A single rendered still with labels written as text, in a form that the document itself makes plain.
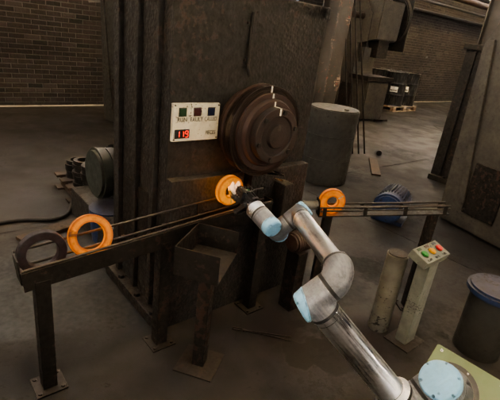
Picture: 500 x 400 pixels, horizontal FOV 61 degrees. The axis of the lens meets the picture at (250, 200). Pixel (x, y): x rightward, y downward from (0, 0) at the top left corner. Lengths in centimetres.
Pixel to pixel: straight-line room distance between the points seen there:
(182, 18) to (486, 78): 317
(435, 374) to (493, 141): 295
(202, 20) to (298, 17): 60
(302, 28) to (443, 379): 179
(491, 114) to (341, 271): 316
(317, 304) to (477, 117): 329
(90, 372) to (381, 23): 887
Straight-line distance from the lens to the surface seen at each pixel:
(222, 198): 213
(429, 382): 186
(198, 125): 210
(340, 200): 256
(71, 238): 192
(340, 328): 161
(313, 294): 154
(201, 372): 226
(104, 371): 230
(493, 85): 451
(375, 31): 993
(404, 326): 270
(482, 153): 451
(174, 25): 199
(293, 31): 242
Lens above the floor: 159
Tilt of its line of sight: 22 degrees down
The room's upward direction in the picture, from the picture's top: 7 degrees clockwise
